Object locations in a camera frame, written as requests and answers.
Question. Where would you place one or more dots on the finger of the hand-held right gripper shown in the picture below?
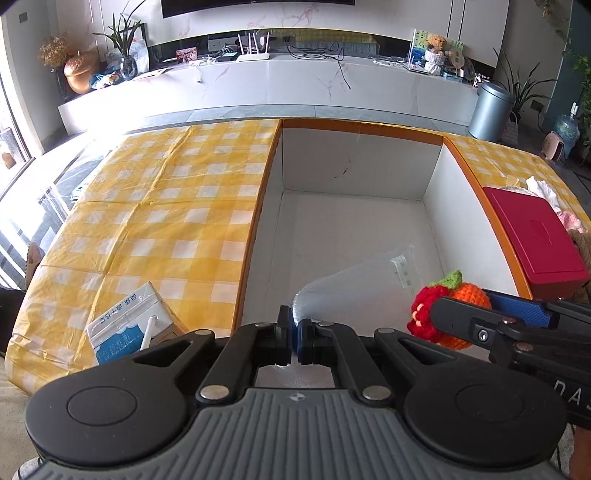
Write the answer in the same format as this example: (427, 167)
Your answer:
(457, 318)
(521, 308)

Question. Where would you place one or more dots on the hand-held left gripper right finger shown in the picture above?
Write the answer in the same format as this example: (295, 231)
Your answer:
(304, 341)

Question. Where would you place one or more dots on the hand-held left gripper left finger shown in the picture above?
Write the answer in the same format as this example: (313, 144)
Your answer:
(289, 332)

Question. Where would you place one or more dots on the crochet strawberry and orange toy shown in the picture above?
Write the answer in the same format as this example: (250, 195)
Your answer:
(422, 309)

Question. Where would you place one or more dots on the clear bubble plastic bag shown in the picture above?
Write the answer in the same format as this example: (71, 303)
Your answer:
(351, 286)

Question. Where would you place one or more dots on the white tissue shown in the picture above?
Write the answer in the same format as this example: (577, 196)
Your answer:
(542, 189)

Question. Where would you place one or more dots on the red flat box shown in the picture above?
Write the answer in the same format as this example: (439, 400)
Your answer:
(535, 235)

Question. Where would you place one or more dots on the blue and white milk carton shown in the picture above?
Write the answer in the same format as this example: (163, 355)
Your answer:
(124, 330)

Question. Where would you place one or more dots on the small pink heater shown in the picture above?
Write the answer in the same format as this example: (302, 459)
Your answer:
(553, 145)

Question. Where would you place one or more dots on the yellow checked tablecloth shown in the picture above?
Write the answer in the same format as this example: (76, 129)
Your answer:
(161, 207)

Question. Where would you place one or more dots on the blue water jug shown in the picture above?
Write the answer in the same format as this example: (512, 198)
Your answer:
(567, 131)

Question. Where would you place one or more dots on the grey metal trash bin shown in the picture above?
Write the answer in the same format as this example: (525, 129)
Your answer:
(489, 113)

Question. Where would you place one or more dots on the long-leaf potted plant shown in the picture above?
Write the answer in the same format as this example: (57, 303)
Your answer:
(524, 99)

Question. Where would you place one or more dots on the white marble TV bench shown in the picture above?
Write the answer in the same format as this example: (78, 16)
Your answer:
(277, 87)

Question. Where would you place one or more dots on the hanging vine plant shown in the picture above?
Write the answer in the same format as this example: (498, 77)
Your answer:
(581, 69)

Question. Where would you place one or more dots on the teddy bear in white wrap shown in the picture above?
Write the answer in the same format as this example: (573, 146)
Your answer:
(436, 50)

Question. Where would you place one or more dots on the white router with antennas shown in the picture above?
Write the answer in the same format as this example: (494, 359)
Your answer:
(253, 55)

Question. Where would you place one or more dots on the black set-top box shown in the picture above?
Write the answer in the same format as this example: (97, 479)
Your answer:
(228, 56)

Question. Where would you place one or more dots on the white papers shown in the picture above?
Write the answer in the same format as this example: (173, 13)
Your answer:
(150, 73)

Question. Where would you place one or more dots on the small photo card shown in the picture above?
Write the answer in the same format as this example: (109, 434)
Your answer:
(187, 55)

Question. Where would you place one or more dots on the blue snack packet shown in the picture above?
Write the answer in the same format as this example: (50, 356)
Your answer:
(104, 79)

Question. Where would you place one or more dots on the white plastic bag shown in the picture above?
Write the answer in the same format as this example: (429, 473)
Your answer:
(140, 54)

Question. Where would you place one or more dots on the green plant in glass vase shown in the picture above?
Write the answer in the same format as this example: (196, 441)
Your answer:
(127, 55)

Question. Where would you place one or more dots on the black television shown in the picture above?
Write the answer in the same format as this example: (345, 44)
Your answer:
(258, 7)

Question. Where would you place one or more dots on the copper acorn-shaped jar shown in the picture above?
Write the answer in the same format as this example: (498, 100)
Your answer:
(81, 74)

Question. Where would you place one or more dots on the dried flower bunch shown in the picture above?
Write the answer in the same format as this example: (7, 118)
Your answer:
(53, 50)

